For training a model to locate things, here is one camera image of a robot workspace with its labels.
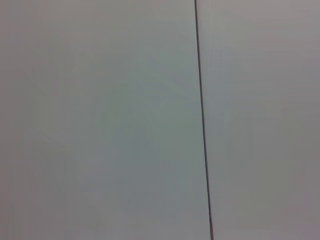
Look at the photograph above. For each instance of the dark wall panel joint strip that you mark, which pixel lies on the dark wall panel joint strip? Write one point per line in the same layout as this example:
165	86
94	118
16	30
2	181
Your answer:
203	120

